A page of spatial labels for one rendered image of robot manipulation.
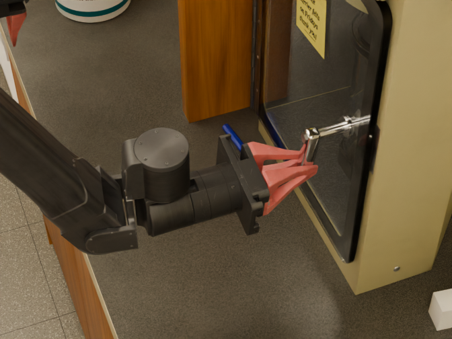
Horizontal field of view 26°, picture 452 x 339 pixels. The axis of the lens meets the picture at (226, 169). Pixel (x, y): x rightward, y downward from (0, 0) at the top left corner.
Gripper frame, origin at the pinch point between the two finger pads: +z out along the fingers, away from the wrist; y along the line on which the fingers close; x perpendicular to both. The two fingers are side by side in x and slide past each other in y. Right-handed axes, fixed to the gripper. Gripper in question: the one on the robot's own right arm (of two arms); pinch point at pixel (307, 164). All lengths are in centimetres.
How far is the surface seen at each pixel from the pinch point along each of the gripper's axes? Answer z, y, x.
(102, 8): -9, 54, 27
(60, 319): -26, 49, 125
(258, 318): -7.6, -8.4, 19.1
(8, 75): -19, 130, 131
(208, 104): -1.0, 27.2, 22.6
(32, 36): -21, 54, 30
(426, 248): 14.5, -8.7, 13.6
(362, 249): 5.2, -8.0, 9.7
